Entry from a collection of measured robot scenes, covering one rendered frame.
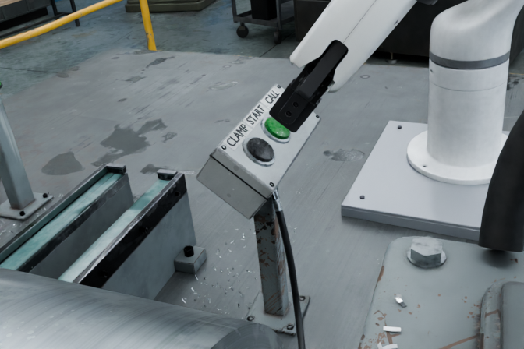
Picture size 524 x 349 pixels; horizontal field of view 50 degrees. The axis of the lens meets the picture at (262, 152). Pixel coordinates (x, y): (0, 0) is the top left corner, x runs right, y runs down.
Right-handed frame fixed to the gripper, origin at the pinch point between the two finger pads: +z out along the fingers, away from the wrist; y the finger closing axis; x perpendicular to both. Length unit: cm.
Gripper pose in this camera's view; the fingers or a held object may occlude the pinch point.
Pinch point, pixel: (294, 106)
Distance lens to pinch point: 52.2
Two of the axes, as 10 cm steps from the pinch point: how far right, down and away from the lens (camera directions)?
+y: -3.6, 4.6, -8.1
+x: 7.9, 6.1, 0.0
